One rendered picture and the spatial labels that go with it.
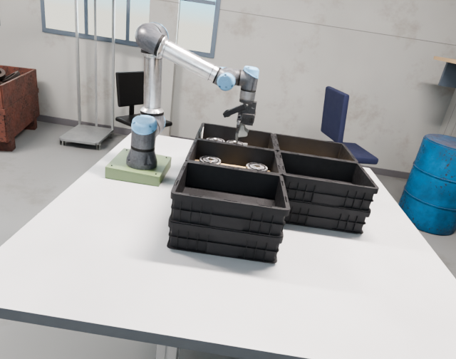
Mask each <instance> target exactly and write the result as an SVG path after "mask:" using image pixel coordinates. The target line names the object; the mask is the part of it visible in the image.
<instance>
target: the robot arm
mask: <svg viewBox="0 0 456 359"><path fill-rule="evenodd" d="M135 41H136V43H137V45H138V46H139V47H140V48H141V54H143V55H144V105H143V107H142V108H141V109H140V116H139V115H138V116H136V117H134V118H133V121H132V124H131V128H132V130H131V143H130V151H129V153H128V156H127V158H126V165H127V166H128V167H131V168H133V169H137V170H151V169H154V168H156V167H157V157H156V154H155V141H156V137H157V136H158V135H159V134H160V133H161V132H162V131H163V129H164V127H165V117H164V110H163V109H162V108H161V93H162V58H166V59H167V60H169V61H172V62H173V63H175V64H177V65H179V66H181V67H183V68H185V69H187V70H189V71H191V72H192V73H194V74H196V75H198V76H200V77H202V78H204V79H206V80H208V81H209V82H211V83H213V84H215V85H218V87H219V88H220V89H221V90H224V91H228V90H231V89H232V88H233V87H234V86H235V85H238V86H241V90H240V95H239V102H240V103H243V104H241V105H238V106H236V107H234V108H231V109H229V110H225V111H224V112H223V116H224V118H226V117H230V116H231V115H233V114H235V113H238V116H237V128H236V134H235V140H236V142H238V139H239V138H240V137H246V136H247V135H248V132H249V129H247V128H246V127H245V125H251V126H253V123H254V119H255V115H256V113H255V112H256V106H257V101H254V99H255V95H256V90H257V82H258V79H259V69H258V68H256V67H253V66H245V67H244V69H243V70H239V69H235V68H228V67H219V66H217V65H215V64H213V63H211V62H209V61H207V60H205V59H204V58H202V57H200V56H198V55H196V54H194V53H193V52H191V51H188V50H187V49H185V48H183V47H181V46H179V45H177V44H176V43H173V42H171V41H169V35H168V32H167V29H166V28H165V27H164V26H163V25H162V24H159V23H157V22H150V23H144V24H141V25H140V26H138V28H137V29H136V32H135ZM246 104H248V105H246Z"/></svg>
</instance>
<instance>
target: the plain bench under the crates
mask: <svg viewBox="0 0 456 359"><path fill-rule="evenodd" d="M193 141H194V140H186V139H181V138H176V137H168V136H163V135H158V136H157V137H156V141H155V154H157V155H164V156H168V157H172V160H171V168H170V169H169V170H168V172H167V174H166V175H165V177H164V179H163V181H162V182H161V184H160V186H159V187H156V186H151V185H146V184H138V183H133V182H125V181H120V180H115V179H106V178H105V166H106V165H107V164H108V163H109V162H110V161H111V160H112V159H113V158H114V157H115V156H116V155H117V154H118V153H119V152H120V151H121V150H122V149H123V148H127V149H130V143H131V133H130V134H129V135H128V136H127V137H126V138H125V139H124V140H123V141H121V142H120V143H119V144H118V145H117V146H115V147H114V148H113V149H112V150H111V151H110V152H109V153H108V154H107V155H105V156H104V157H103V158H102V159H101V160H99V161H98V162H97V163H96V164H95V165H93V166H92V167H91V168H90V169H89V170H88V171H87V172H86V173H85V174H84V175H82V176H81V177H80V178H79V179H77V180H76V181H75V182H74V183H73V184H72V185H71V186H70V187H69V188H67V189H66V190H65V191H64V192H63V193H61V194H60V195H59V196H58V197H57V198H55V199H54V200H53V201H52V202H51V203H50V204H49V205H48V206H47V207H45V208H44V209H43V210H42V211H41V212H39V213H38V214H37V215H36V216H35V217H34V218H33V219H32V220H31V221H29V222H28V223H27V224H26V225H25V226H24V227H22V228H21V229H20V230H19V231H17V232H16V233H15V234H14V235H13V236H12V237H11V238H10V239H9V240H7V241H6V242H5V243H4V244H3V245H1V246H0V318H1V319H6V320H10V321H18V322H23V323H32V324H36V325H41V326H49V327H54V328H62V329H66V330H71V331H79V332H84V333H92V334H96V335H105V336H110V337H114V338H122V339H127V340H135V341H140V342H144V343H152V344H157V352H156V359H178V358H179V351H180V348H183V349H188V350H196V351H200V352H205V353H213V354H217V355H225V356H230V357H235V358H243V359H456V279H455V277H454V276H453V275H452V274H451V273H450V271H449V270H448V268H447V267H446V266H445V265H444V264H443V262H442V261H441V259H440V258H439V257H438V255H437V254H436V253H435V252H434V251H433V249H432V248H431V246H430V245H429V244H428V243H427V242H426V240H425V239H424V237H423V236H422V235H421V233H420V232H419V231H418V230H417V229H416V227H415V226H414V224H413V223H412V222H411V221H410V220H409V218H408V217H407V216H406V214H405V213H404V211H403V210H402V209H401V208H400V207H399V205H398V204H397V202H396V201H395V200H394V199H393V198H392V196H391V195H390V194H389V192H388V191H387V189H386V188H385V187H384V186H383V185H382V183H381V182H380V180H379V179H378V178H377V177H376V176H375V174H374V173H373V172H372V170H371V169H370V168H367V167H364V170H365V171H366V172H367V173H368V174H369V176H370V177H371V178H372V180H373V181H374V182H375V183H376V184H377V185H378V187H379V190H378V193H377V194H374V195H373V200H374V201H373V202H371V204H370V209H371V213H370V216H369V217H366V220H365V222H366V224H364V225H363V228H362V230H363V234H352V233H346V232H341V231H332V230H327V229H317V228H313V227H303V226H298V225H293V224H285V225H284V228H283V233H284V238H283V241H282V243H281V244H280V245H279V252H277V255H276V256H277V263H275V264H269V263H264V262H258V261H249V260H244V259H235V258H229V257H224V256H215V255H210V254H201V253H195V252H190V251H181V250H176V249H169V248H167V243H168V240H169V236H168V234H169V231H170V228H169V227H168V219H169V217H170V214H171V205H172V199H171V198H170V193H171V189H172V187H173V185H174V183H175V180H176V179H177V176H178V174H179V172H180V170H181V168H182V165H183V163H184V162H185V158H186V156H187V154H188V152H189V150H190V148H191V146H192V143H193Z"/></svg>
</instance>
